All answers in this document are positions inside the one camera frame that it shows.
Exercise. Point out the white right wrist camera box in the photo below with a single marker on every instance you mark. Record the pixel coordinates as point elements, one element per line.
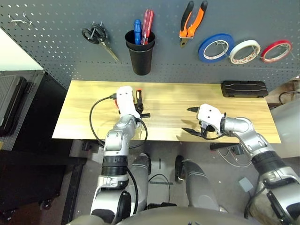
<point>208,114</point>

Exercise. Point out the brown wooden furniture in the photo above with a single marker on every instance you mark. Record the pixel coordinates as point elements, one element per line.
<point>290,84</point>

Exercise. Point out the silver left robot leg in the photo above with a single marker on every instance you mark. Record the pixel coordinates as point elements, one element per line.
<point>141,182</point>

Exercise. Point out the black plastic cup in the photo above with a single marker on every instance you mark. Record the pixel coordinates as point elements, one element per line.
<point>130,41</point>
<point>141,65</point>

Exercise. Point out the large black equipment case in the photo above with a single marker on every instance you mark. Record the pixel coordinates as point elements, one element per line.
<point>11,105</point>

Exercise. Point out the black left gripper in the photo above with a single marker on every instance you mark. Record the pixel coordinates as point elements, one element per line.
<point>139,108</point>

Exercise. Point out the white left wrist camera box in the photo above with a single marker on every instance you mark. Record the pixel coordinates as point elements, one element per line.
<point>125,100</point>

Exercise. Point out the white tape roll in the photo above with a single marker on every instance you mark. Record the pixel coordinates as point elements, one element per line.
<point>243,42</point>

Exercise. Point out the silver robot leg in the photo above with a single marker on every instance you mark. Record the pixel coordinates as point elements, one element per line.
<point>199,187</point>
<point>141,182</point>

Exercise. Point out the red tape roll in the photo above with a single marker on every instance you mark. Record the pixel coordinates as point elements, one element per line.
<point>274,43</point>

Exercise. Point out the small black tool case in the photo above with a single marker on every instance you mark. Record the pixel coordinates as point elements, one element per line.
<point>243,89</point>

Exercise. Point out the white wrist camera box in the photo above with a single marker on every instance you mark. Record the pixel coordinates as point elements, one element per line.
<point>208,114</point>
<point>125,100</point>

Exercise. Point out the grey foot pedal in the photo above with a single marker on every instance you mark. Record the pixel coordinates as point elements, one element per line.
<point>246,184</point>

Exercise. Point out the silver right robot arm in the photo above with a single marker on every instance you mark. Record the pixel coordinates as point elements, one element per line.
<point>236,125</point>

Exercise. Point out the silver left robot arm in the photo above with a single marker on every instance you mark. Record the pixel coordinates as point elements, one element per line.
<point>117,138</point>

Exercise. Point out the khaki trouser leg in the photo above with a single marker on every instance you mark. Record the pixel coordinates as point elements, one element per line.
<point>262,206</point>

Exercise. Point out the grey robot torso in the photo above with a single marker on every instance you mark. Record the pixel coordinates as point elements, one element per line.
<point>175,218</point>

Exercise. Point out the silver right robot leg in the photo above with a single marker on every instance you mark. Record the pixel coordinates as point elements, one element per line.
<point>199,187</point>

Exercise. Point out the large white rounded object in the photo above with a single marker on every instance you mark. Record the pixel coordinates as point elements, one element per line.
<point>288,131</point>

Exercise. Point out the short black floor tape strip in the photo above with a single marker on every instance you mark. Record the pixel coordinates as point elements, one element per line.
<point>160,164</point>

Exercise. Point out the grey perforated pegboard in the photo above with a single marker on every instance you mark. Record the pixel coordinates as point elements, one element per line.
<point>58,14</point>

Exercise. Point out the orange black pliers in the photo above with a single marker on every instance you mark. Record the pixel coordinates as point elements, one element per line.
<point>198,18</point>

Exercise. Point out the blue tape roll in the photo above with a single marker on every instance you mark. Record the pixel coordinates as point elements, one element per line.
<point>201,52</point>

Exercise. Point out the metal pegboard hook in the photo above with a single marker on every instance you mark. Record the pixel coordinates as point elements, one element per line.
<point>290,51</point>
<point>255,51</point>
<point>225,49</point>
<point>15,22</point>
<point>93,32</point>
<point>27,20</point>

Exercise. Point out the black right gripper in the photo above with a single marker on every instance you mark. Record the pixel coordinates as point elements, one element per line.
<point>208,129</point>

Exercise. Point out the long black floor tape strip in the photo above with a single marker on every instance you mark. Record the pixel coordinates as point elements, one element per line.
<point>161,182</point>

